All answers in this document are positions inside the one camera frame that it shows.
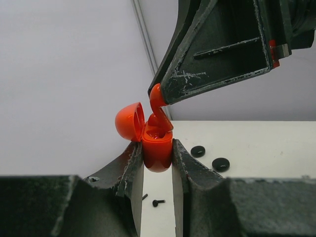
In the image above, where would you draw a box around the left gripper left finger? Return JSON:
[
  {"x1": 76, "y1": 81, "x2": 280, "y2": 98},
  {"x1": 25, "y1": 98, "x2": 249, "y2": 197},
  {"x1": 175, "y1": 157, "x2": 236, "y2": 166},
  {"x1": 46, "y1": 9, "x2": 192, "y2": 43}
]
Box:
[{"x1": 0, "y1": 142, "x2": 144, "y2": 237}]

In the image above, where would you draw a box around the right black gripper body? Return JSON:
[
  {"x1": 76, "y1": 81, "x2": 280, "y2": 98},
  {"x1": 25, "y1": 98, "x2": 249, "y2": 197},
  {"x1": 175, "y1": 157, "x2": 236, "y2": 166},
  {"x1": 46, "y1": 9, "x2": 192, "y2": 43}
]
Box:
[{"x1": 256, "y1": 0, "x2": 316, "y2": 69}]

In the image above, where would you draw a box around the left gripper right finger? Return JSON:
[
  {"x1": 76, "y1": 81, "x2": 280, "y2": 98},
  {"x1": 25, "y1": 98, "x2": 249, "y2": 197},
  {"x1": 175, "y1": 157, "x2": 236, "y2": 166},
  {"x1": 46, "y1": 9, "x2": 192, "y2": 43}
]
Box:
[{"x1": 172, "y1": 139, "x2": 316, "y2": 237}]

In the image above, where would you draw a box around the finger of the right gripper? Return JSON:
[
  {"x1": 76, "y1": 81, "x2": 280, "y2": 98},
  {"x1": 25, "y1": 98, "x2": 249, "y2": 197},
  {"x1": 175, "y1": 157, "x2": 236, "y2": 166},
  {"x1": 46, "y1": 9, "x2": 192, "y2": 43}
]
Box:
[
  {"x1": 148, "y1": 0, "x2": 205, "y2": 99},
  {"x1": 161, "y1": 0, "x2": 280, "y2": 105}
]

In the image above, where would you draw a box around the red charging case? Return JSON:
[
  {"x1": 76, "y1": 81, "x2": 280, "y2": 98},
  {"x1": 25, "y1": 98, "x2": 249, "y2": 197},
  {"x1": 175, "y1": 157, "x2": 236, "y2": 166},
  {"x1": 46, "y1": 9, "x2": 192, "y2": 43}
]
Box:
[{"x1": 115, "y1": 102, "x2": 173, "y2": 173}]

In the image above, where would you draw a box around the red earbud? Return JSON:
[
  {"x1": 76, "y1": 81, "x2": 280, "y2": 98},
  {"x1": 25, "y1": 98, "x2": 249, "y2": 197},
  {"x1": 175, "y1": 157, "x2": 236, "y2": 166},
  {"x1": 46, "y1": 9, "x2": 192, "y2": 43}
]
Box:
[{"x1": 150, "y1": 83, "x2": 173, "y2": 132}]

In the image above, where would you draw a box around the black charging case lower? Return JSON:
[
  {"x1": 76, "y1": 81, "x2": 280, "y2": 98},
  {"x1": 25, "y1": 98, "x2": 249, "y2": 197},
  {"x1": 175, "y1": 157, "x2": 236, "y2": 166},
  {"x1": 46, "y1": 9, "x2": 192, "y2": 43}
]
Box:
[{"x1": 212, "y1": 158, "x2": 230, "y2": 172}]

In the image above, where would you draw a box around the black charging case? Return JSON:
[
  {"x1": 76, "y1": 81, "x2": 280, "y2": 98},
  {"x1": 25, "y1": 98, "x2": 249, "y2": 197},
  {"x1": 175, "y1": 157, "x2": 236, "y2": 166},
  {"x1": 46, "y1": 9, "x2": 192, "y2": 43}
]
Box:
[
  {"x1": 191, "y1": 146, "x2": 206, "y2": 158},
  {"x1": 212, "y1": 158, "x2": 230, "y2": 172}
]

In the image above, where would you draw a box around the black charging case upper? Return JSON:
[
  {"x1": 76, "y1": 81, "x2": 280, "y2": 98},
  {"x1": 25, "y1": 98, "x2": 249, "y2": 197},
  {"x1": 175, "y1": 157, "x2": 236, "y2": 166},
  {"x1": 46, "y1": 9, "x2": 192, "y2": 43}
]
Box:
[{"x1": 191, "y1": 146, "x2": 206, "y2": 158}]

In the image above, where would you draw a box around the black earbud small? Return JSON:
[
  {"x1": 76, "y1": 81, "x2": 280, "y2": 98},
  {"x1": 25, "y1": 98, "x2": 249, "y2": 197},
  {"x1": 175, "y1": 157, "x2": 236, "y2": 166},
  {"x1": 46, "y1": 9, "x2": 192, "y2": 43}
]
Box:
[{"x1": 152, "y1": 199, "x2": 165, "y2": 207}]

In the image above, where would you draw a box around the left aluminium frame post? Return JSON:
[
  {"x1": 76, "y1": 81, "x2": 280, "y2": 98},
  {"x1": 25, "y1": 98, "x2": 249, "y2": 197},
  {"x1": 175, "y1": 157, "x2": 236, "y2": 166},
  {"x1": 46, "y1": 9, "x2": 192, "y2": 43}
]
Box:
[{"x1": 131, "y1": 0, "x2": 158, "y2": 76}]

